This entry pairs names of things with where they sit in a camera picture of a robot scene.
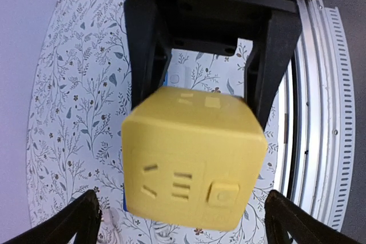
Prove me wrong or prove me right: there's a yellow cube socket adapter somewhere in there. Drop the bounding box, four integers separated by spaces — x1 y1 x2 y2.
121 87 268 231

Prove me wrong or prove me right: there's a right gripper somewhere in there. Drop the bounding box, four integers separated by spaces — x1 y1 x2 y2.
124 0 302 129

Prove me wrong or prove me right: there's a white multicolour power strip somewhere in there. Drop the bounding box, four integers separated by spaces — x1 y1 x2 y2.
165 63 192 89

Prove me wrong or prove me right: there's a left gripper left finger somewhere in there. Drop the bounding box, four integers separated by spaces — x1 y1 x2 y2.
7 190 102 243

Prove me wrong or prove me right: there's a blue cube socket adapter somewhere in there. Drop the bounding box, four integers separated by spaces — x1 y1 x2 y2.
122 189 128 212

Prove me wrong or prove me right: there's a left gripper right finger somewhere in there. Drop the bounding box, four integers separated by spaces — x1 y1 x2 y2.
265 190 357 243

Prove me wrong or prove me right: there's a floral table mat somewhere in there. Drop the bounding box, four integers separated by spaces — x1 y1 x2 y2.
26 0 284 243

